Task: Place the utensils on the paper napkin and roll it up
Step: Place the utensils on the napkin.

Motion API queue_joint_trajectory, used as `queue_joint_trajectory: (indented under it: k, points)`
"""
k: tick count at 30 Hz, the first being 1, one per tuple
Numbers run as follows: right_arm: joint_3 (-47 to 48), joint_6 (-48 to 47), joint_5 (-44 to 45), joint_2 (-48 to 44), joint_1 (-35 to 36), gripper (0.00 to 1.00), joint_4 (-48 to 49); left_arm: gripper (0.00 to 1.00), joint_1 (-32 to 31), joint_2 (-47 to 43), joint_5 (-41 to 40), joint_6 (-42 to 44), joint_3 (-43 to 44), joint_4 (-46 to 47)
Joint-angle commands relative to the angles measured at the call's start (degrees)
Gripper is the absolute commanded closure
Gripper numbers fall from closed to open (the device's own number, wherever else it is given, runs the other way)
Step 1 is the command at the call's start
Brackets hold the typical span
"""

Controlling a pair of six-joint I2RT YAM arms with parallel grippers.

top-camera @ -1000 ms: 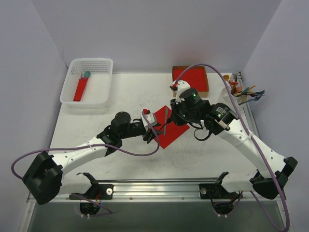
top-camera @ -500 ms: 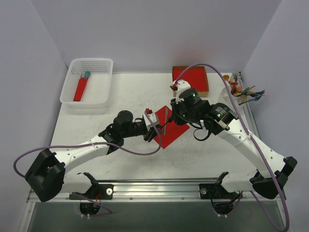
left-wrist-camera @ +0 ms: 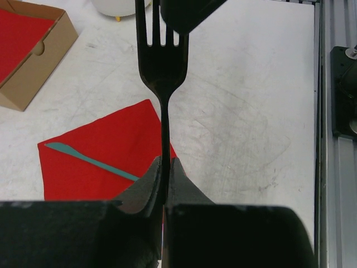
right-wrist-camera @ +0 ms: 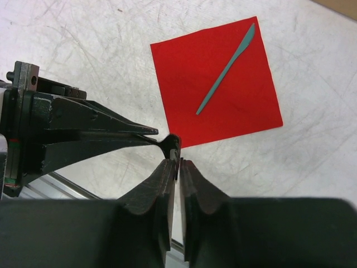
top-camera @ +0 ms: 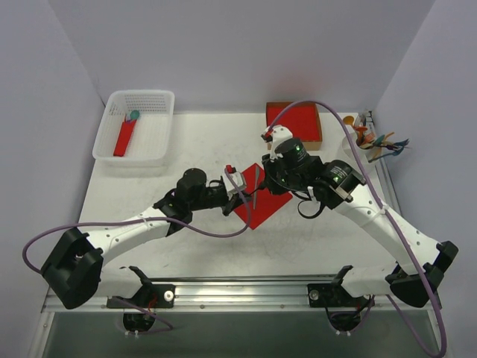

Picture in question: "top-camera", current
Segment red paper napkin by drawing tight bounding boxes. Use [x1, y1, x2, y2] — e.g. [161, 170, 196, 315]
[242, 163, 292, 230]

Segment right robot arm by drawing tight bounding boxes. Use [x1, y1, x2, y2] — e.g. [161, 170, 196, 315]
[262, 134, 458, 308]

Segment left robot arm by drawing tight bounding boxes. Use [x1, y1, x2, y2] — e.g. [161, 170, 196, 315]
[40, 166, 246, 310]

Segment rolled red napkin bundle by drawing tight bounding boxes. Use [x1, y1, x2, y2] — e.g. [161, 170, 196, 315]
[113, 120, 136, 157]

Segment stack of red napkins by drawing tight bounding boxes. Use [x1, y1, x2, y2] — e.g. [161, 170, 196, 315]
[265, 102, 322, 142]

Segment cardboard box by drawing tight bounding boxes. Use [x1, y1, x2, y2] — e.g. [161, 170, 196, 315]
[277, 102, 323, 151]

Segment white plastic perforated basket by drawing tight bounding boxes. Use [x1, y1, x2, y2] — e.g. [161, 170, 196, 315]
[92, 89, 175, 167]

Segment orange plastic spoon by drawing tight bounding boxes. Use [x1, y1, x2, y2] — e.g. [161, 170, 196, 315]
[343, 116, 355, 127]

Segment orange plastic fork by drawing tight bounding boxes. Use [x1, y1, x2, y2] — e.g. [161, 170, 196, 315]
[355, 126, 373, 142]

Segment white utensil cup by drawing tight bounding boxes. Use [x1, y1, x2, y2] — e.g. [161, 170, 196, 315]
[341, 137, 378, 166]

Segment yellow plastic utensil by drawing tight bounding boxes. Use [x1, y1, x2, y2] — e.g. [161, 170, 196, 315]
[380, 132, 394, 142]

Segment teal spoon in basket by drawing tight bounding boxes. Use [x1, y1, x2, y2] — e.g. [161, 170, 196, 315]
[128, 110, 140, 121]

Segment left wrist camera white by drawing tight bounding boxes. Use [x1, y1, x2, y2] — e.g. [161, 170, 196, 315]
[224, 164, 247, 197]

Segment aluminium mounting rail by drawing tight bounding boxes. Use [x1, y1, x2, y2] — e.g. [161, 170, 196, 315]
[45, 274, 429, 312]

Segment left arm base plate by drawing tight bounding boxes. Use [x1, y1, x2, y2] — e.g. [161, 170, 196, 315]
[107, 283, 176, 310]

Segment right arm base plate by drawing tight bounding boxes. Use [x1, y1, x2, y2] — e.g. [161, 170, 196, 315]
[307, 283, 352, 308]

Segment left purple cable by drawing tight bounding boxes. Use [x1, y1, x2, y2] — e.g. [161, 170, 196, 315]
[22, 169, 258, 333]

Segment purple cable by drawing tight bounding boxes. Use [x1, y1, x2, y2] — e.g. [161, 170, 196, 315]
[266, 100, 448, 358]
[22, 169, 258, 333]

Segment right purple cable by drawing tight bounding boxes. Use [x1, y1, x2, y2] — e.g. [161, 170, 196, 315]
[266, 100, 448, 358]

